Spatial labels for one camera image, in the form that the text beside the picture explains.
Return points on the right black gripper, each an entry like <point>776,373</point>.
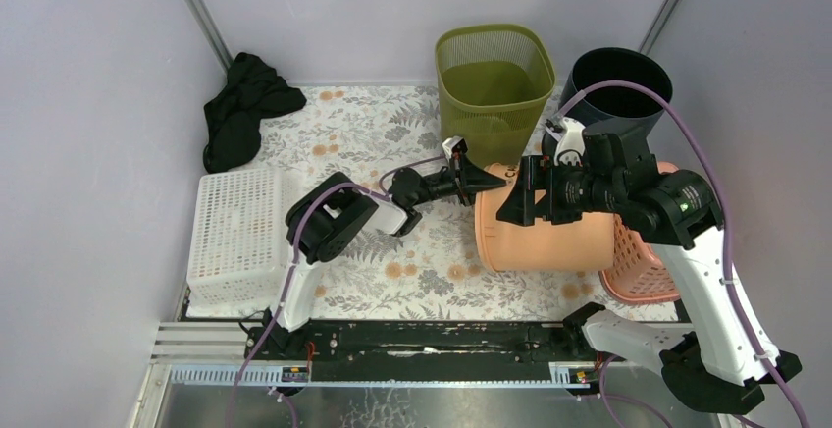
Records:
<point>537,172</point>

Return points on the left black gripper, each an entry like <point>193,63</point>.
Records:
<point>463,180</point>

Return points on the orange round bucket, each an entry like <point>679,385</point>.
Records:
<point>583,246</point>

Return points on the green mesh waste bin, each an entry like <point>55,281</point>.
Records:
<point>494,82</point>

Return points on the dark blue round bin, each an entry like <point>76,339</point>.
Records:
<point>616,63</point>

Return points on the pink plastic basket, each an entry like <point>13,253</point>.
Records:
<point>637,276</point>

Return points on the white plastic basket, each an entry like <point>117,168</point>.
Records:
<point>239,253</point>

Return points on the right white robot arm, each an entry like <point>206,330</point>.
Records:
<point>722,364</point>

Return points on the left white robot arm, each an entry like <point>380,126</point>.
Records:
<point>325,221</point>

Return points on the floral table mat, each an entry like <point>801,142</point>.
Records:
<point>434,273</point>

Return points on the black cloth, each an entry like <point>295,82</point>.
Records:
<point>253,92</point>

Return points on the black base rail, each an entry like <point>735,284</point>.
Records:
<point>420,351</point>

